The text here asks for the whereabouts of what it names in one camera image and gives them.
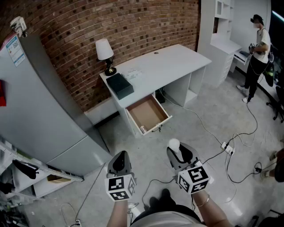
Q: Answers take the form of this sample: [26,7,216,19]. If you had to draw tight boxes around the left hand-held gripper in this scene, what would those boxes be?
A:
[104,151,137,202]

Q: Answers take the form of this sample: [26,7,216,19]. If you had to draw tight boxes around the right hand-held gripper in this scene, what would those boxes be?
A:
[166,142,210,195]

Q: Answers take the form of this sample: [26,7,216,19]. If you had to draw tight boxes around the white object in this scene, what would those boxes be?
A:
[167,138,186,154]

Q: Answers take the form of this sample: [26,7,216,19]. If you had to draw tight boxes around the wooden drawer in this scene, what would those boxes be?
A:
[126,93,173,136]

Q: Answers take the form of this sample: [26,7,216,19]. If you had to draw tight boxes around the person's left forearm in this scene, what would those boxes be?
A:
[106,199,130,227]

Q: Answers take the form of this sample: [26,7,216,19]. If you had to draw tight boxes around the person's right forearm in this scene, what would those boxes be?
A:
[191,190,234,227]

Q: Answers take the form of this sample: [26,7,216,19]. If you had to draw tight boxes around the person's black trousers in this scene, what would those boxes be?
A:
[148,188,201,221]

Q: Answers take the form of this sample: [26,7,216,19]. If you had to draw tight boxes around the small cardboard box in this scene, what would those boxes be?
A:
[47,174,72,185]

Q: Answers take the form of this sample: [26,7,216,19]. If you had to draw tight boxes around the person's white shirt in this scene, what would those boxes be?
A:
[130,210,207,227]

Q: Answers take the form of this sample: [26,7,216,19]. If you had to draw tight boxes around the black box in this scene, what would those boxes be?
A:
[106,72,135,101]

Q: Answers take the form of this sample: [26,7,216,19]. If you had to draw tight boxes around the clear plastic packet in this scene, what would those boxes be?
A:
[121,68,143,81]

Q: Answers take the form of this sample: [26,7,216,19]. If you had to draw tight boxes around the white desk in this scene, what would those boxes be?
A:
[99,43,213,138]

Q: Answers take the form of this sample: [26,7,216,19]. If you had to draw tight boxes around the black cloth item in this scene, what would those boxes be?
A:
[12,159,40,180]

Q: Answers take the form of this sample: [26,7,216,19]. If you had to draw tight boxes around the white metal shelf rack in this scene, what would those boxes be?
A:
[0,137,85,201]

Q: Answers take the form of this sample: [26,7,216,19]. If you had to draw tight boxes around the grey refrigerator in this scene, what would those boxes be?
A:
[0,33,113,177]

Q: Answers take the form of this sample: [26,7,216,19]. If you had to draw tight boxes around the black office chair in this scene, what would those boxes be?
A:
[265,85,284,124]

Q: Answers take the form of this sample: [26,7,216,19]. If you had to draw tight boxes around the white pull-out desk tray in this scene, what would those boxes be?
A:
[232,49,252,72]

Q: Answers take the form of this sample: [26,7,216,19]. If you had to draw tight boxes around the white shade table lamp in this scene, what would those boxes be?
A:
[95,38,117,77]

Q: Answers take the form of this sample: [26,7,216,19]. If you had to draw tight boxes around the white bookcase cabinet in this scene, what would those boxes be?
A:
[197,0,243,88]

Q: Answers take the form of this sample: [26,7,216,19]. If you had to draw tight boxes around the black hanging bag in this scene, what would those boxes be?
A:
[263,59,276,87]

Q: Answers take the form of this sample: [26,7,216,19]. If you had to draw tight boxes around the blue white label sticker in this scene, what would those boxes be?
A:
[5,35,26,67]

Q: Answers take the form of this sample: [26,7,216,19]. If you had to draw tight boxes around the white device with antenna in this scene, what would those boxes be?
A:
[9,16,28,38]

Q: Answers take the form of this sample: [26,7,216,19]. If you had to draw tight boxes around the black cable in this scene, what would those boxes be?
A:
[228,101,259,145]
[141,176,176,208]
[70,163,107,227]

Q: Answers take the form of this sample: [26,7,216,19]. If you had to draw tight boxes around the long white cable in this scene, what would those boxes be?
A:
[154,89,225,147]

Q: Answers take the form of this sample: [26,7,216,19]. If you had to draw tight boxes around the looped white cable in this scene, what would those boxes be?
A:
[223,132,256,204]

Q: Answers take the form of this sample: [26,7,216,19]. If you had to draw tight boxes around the gold bracelet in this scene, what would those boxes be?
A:
[197,194,210,207]

